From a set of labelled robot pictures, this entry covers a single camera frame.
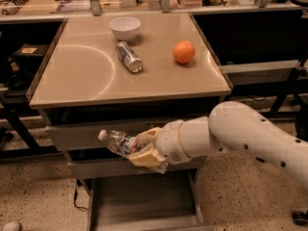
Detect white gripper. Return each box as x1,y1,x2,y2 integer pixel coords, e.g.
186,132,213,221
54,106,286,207
128,120,191,167

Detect clear plastic water bottle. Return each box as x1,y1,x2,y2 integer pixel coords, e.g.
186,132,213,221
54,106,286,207
98,130,168,173

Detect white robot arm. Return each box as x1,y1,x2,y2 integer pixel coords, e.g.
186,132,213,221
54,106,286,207
129,101,308,187

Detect grey middle drawer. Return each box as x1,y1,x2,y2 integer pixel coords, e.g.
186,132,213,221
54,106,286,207
66,149,209,179

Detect grey drawer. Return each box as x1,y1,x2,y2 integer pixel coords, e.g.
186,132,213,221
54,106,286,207
66,149,209,179
45,111,223,152
87,170,214,231

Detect grey bottom drawer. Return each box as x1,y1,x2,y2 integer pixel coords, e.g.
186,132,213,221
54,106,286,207
87,170,214,231

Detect grey top drawer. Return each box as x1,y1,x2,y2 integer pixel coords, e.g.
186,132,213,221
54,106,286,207
45,111,223,152

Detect grey drawer cabinet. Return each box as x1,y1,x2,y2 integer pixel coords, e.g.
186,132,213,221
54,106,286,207
26,11,234,231

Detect silver soda can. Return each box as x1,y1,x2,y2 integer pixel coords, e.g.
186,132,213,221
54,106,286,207
115,41,143,73

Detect orange fruit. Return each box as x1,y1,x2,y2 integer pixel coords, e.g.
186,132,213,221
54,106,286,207
172,40,195,64

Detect white ceramic bowl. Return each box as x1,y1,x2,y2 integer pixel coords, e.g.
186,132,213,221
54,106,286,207
109,16,141,41

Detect dark box with label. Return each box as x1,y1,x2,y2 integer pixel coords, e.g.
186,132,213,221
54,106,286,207
13,43,49,64

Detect white object on floor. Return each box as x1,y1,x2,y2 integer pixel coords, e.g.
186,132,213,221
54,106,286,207
1,221,21,231

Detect black caster wheel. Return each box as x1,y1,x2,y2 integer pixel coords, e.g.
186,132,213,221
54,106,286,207
292,211,308,225

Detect black cable on floor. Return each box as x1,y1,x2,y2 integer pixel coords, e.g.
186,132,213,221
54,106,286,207
73,179,90,212

